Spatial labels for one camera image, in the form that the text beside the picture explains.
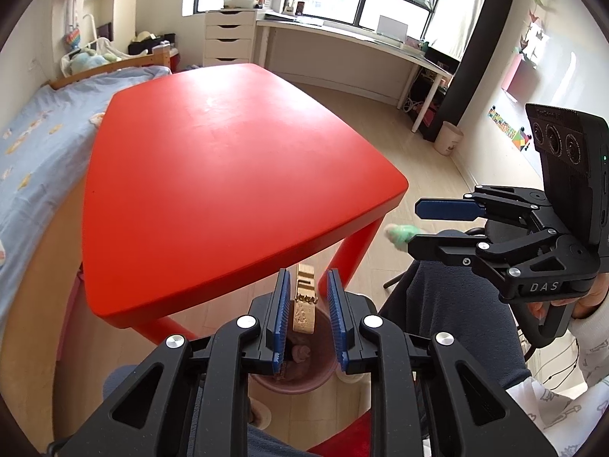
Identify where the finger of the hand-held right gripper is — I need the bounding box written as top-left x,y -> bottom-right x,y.
407,228 -> 572,277
415,183 -> 555,223

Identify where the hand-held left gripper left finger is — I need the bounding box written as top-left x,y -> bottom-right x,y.
48,268 -> 292,457

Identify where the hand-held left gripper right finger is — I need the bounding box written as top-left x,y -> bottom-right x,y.
326,269 -> 557,457

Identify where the wooden comb piece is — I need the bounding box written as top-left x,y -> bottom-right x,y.
292,263 -> 319,334

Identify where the pink waste bin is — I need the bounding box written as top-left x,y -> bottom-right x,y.
247,295 -> 373,396

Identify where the person's right hand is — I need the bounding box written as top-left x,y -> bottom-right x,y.
571,270 -> 609,320

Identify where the person's right leg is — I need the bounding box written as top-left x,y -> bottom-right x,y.
379,228 -> 530,417

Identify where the small white waste bin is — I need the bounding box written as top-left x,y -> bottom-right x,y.
435,121 -> 465,156

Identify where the colourful sticker strip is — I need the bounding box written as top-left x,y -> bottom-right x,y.
489,109 -> 517,139

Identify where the pink paper sheet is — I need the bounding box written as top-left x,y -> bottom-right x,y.
502,52 -> 527,91

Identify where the red table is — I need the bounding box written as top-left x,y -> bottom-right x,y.
82,63 -> 409,346

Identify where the tall black cabinet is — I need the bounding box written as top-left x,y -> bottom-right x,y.
421,0 -> 518,143

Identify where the white board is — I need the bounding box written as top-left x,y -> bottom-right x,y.
377,15 -> 409,40

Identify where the white desk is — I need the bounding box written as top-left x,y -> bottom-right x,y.
256,10 -> 453,133

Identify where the person's white patterned shirt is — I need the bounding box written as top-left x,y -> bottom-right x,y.
504,371 -> 609,457

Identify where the white drawer unit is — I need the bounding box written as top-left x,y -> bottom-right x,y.
204,10 -> 258,68

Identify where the blue printed blanket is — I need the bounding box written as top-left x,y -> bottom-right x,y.
0,67 -> 172,270

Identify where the pastel plush toy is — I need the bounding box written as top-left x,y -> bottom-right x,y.
69,50 -> 123,75

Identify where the wooden bed frame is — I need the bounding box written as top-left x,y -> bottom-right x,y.
0,45 -> 173,451

